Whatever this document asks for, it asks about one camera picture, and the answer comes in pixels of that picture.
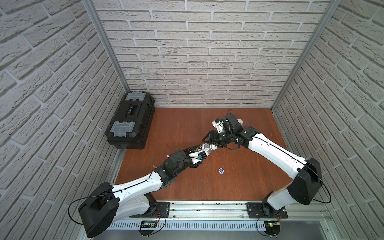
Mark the controller circuit board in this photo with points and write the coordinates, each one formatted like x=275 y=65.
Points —
x=272 y=229
x=146 y=228

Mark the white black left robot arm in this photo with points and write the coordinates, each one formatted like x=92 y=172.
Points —
x=110 y=203

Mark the right corner aluminium profile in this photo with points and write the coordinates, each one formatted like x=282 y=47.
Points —
x=320 y=27

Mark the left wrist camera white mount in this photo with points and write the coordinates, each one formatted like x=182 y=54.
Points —
x=197 y=157

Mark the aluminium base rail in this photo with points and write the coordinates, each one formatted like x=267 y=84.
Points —
x=224 y=216

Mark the right controller circuit board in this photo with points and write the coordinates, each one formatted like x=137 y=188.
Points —
x=272 y=229

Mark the left controller circuit board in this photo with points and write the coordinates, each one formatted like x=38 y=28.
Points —
x=146 y=228

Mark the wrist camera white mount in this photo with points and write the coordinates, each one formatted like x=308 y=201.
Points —
x=197 y=157
x=218 y=124

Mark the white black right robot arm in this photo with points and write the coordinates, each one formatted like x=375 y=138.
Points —
x=304 y=173

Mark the black plastic toolbox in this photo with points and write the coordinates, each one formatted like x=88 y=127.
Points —
x=130 y=126

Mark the small white bottle cap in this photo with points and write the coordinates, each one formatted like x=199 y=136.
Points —
x=213 y=147

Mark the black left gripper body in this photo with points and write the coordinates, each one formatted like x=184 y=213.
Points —
x=195 y=149

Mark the corner aluminium profile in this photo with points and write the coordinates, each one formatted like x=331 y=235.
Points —
x=94 y=16
x=320 y=27

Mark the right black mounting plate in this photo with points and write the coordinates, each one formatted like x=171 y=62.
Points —
x=257 y=210

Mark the left corner aluminium profile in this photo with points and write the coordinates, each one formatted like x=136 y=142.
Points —
x=94 y=16

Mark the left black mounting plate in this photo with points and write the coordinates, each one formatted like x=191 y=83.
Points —
x=149 y=207

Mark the black mounting plate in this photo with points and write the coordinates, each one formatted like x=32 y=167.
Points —
x=149 y=207
x=257 y=210

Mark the clear labelled bottle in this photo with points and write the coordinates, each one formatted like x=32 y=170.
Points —
x=204 y=147

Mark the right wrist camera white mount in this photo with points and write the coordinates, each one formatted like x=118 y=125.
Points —
x=218 y=124

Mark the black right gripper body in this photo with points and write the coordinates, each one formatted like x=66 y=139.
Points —
x=220 y=139

